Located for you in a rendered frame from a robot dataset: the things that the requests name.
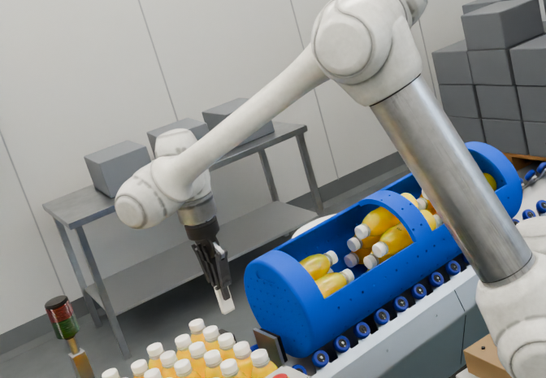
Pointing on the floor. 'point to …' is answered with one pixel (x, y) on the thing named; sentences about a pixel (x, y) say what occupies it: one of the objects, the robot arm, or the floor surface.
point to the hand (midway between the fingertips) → (224, 297)
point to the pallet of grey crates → (498, 76)
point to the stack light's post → (81, 365)
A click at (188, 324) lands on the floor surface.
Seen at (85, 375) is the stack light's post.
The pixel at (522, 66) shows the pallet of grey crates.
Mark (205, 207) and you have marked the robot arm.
